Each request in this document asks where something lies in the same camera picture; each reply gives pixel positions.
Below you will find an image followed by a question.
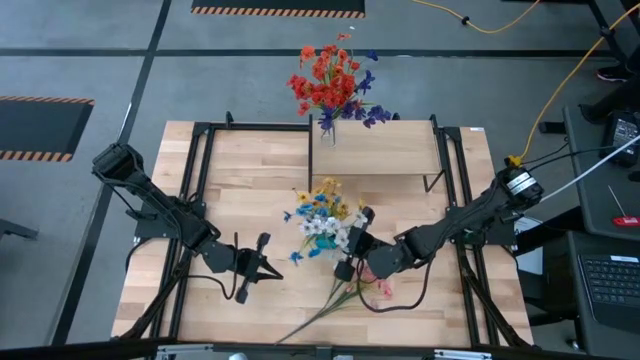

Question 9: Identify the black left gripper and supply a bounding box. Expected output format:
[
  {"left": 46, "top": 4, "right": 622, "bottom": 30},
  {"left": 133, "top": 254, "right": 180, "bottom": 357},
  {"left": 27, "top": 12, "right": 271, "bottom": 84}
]
[{"left": 233, "top": 232, "right": 285, "bottom": 305}]

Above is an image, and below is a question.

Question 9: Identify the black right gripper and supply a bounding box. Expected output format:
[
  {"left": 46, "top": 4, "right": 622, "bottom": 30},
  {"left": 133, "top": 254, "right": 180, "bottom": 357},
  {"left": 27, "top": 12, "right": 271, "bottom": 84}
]
[{"left": 333, "top": 206, "right": 381, "bottom": 282}]

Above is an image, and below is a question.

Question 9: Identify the white artificial flower bunch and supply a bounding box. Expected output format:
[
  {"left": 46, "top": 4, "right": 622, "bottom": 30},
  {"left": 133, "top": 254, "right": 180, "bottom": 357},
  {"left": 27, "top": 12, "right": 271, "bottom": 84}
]
[{"left": 298, "top": 209, "right": 370, "bottom": 251}]

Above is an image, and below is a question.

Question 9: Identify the pink artificial flower bunch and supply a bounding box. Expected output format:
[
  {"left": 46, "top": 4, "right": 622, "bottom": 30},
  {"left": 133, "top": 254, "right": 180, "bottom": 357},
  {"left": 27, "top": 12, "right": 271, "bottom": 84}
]
[{"left": 274, "top": 264, "right": 396, "bottom": 346}]

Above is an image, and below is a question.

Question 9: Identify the yellow artificial flower bunch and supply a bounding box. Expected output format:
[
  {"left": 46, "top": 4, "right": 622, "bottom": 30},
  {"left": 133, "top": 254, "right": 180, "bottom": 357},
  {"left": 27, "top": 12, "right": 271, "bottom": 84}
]
[{"left": 294, "top": 177, "right": 369, "bottom": 221}]

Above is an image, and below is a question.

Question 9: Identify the blue artificial flower bunch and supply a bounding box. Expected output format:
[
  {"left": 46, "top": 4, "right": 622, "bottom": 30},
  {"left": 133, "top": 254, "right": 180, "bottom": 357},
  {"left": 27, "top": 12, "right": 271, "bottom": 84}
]
[{"left": 282, "top": 192, "right": 346, "bottom": 266}]

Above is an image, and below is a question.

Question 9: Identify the clear glass vase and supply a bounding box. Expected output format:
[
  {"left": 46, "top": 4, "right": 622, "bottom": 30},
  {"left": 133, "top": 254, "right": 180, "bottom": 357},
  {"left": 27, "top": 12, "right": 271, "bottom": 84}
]
[{"left": 319, "top": 119, "right": 337, "bottom": 147}]

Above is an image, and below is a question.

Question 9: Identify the purple artificial flower bunch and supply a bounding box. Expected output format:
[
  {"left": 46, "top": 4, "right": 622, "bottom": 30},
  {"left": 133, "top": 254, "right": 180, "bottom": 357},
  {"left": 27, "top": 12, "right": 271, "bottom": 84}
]
[{"left": 317, "top": 48, "right": 394, "bottom": 134}]

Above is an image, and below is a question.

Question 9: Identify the red artificial flower bunch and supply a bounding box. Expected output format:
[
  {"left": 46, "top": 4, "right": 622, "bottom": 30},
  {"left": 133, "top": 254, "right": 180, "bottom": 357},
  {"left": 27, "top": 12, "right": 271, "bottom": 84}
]
[{"left": 286, "top": 69, "right": 359, "bottom": 118}]

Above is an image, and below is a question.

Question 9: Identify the black side desk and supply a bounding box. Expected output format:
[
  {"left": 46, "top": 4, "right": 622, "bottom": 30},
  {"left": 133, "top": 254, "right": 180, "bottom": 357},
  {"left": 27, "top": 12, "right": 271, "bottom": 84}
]
[{"left": 542, "top": 104, "right": 640, "bottom": 360}]

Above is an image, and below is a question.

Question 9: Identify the black laptop keyboard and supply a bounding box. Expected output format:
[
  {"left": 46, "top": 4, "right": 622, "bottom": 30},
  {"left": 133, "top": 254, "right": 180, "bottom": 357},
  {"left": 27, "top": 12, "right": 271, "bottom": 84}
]
[{"left": 577, "top": 253, "right": 640, "bottom": 332}]

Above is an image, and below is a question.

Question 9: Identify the black hazard striped floor mat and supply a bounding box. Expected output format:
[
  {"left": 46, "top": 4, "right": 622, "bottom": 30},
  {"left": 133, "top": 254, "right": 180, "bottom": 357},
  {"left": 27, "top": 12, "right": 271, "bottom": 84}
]
[
  {"left": 0, "top": 95, "right": 96, "bottom": 163},
  {"left": 190, "top": 0, "right": 367, "bottom": 20}
]

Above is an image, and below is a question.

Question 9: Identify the black handheld screen device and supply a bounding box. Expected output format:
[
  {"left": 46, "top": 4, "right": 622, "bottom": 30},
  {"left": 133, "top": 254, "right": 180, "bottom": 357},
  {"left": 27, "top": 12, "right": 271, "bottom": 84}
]
[{"left": 601, "top": 110, "right": 640, "bottom": 169}]

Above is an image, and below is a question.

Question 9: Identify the person's leg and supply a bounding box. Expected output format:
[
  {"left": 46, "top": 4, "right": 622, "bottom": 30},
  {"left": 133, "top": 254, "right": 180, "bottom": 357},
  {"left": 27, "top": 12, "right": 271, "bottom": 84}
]
[{"left": 579, "top": 42, "right": 640, "bottom": 125}]

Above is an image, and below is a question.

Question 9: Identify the person's shoe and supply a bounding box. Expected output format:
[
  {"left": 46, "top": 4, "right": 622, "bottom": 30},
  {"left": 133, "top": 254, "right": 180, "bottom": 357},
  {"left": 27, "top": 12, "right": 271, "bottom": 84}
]
[{"left": 595, "top": 66, "right": 632, "bottom": 84}]

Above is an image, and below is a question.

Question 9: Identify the black stand leg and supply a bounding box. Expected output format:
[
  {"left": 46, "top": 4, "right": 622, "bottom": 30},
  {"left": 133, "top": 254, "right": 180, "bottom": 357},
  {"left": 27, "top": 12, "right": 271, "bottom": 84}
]
[{"left": 502, "top": 0, "right": 640, "bottom": 69}]

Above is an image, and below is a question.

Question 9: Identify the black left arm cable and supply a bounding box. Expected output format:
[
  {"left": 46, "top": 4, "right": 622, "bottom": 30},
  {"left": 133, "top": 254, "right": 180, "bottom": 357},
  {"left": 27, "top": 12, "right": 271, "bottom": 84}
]
[{"left": 185, "top": 230, "right": 241, "bottom": 301}]

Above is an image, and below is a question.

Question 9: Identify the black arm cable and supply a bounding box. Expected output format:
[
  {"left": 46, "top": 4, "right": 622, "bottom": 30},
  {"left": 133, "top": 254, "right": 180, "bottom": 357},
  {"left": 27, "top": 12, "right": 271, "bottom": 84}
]
[
  {"left": 355, "top": 254, "right": 435, "bottom": 314},
  {"left": 185, "top": 230, "right": 241, "bottom": 301}
]

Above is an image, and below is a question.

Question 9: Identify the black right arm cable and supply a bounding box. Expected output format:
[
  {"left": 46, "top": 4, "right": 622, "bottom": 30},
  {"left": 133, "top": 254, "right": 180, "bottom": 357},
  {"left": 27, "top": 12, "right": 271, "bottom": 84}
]
[{"left": 355, "top": 254, "right": 435, "bottom": 314}]

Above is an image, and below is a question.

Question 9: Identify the wooden shelf with black frame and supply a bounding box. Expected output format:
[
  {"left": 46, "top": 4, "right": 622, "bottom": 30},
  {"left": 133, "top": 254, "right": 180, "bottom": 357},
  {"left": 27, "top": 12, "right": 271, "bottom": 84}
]
[{"left": 306, "top": 113, "right": 447, "bottom": 194}]

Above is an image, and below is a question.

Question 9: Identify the black aluminium table frame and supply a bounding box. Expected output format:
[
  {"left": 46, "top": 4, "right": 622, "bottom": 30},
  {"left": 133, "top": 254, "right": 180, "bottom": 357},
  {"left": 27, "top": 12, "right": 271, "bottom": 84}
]
[{"left": 110, "top": 110, "right": 535, "bottom": 360}]

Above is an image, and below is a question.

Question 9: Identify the yellow extension cable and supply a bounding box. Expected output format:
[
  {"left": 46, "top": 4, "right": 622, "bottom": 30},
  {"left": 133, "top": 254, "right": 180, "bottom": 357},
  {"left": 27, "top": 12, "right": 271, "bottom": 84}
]
[
  {"left": 409, "top": 0, "right": 542, "bottom": 36},
  {"left": 504, "top": 2, "right": 640, "bottom": 170}
]

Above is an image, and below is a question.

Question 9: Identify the white cable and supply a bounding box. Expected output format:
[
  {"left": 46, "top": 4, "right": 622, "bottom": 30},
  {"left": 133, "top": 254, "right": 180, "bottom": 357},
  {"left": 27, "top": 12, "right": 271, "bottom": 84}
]
[{"left": 539, "top": 133, "right": 640, "bottom": 204}]

